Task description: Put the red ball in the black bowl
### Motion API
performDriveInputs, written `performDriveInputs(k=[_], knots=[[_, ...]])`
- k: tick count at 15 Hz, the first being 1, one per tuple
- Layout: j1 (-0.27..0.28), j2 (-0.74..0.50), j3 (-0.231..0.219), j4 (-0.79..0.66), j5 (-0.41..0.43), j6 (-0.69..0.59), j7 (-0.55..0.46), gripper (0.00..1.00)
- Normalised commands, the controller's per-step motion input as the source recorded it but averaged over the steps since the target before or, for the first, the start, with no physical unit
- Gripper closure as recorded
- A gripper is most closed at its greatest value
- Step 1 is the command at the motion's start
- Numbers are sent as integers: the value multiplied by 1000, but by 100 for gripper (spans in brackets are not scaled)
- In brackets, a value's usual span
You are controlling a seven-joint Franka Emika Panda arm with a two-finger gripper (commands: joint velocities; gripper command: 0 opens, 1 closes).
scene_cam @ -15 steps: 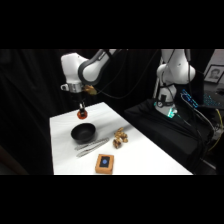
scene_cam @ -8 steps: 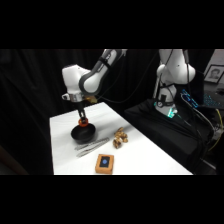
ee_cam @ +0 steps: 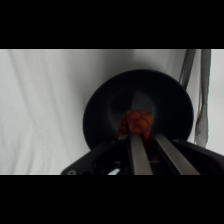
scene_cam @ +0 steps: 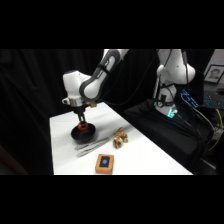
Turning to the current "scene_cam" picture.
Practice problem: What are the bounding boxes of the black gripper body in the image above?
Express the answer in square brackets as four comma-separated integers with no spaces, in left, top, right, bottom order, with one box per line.
[75,105,88,118]

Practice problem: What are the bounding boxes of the black bowl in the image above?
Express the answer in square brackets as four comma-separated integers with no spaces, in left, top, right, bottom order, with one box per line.
[70,122,98,144]

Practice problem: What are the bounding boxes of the silver metal tongs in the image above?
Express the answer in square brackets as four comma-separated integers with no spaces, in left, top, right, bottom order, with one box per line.
[73,136,111,158]

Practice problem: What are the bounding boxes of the wooden box with blue screen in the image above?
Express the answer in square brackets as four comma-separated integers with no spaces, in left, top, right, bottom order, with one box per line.
[94,153,115,175]

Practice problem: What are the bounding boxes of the black curtain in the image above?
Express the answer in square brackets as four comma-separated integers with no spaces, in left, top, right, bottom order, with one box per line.
[0,49,161,176]

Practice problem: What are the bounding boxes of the black robot stand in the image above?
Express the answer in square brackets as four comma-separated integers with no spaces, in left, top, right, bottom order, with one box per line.
[123,98,216,176]

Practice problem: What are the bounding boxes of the blue lit device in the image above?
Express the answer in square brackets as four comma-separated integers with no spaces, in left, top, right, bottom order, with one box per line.
[180,88,200,110]

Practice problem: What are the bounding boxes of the backlit keyboard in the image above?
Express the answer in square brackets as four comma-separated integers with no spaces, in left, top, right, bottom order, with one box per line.
[201,93,224,109]

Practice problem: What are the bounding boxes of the framed portrait picture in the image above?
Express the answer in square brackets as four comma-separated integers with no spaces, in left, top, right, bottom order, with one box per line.
[203,64,224,84]

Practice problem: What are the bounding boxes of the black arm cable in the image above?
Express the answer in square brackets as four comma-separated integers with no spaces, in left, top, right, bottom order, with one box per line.
[99,49,174,107]

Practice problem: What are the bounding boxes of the yellow cable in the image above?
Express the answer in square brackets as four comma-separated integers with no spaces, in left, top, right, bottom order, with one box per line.
[208,108,224,153]

